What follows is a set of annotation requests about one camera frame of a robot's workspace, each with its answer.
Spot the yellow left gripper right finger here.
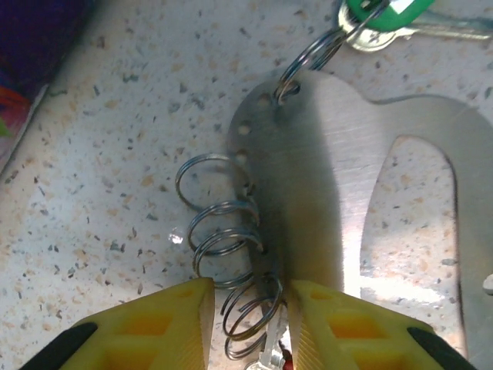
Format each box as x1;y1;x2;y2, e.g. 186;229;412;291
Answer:
287;279;473;370

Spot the small metal chain object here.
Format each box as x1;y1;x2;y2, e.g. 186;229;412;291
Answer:
226;71;493;370

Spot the small steel split ring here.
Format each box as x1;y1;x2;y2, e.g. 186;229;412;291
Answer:
187;203;260;257
224;304;271;360
273;29;348;106
222;273;285;341
175;153;254;212
191;227;267;289

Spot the key with red tag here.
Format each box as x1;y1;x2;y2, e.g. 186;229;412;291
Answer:
246;308;294;370

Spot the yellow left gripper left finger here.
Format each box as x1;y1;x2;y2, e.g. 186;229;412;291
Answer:
22;277;215;370

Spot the purple candy bag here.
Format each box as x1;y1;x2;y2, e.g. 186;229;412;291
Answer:
0;0;97;178

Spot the key with green tag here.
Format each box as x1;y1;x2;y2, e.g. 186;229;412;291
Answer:
337;0;493;53

